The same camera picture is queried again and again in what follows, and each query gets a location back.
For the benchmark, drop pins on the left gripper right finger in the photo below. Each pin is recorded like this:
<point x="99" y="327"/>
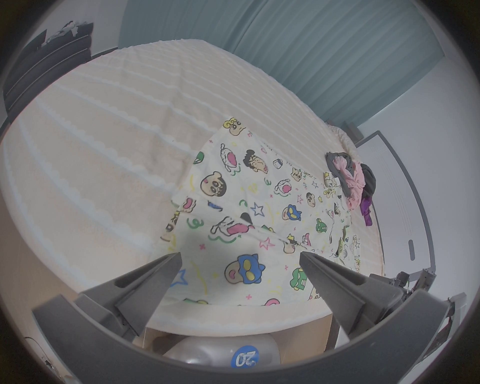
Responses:
<point x="337" y="288"/>

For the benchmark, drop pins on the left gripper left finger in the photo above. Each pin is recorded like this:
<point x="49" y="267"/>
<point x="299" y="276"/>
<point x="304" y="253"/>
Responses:
<point x="146" y="288"/>

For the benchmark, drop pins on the white printed pyjama bottoms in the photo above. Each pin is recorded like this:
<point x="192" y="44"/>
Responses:
<point x="240" y="187"/>

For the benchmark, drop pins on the bed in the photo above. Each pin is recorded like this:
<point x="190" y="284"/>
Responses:
<point x="112" y="150"/>

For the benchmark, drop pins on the purple garment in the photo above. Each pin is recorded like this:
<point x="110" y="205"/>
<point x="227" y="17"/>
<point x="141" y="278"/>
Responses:
<point x="365" y="206"/>

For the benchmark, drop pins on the pink garment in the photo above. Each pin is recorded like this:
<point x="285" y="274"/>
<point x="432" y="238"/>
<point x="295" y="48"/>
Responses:
<point x="356" y="183"/>

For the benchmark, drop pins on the dark grey garment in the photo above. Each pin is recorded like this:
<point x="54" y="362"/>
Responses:
<point x="369" y="180"/>

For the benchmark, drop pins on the cream pillow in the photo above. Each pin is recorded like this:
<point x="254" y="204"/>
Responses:
<point x="339" y="137"/>

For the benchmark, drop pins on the blue-green curtain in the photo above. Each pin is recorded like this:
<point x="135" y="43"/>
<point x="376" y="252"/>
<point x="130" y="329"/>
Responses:
<point x="337" y="56"/>
<point x="180" y="22"/>

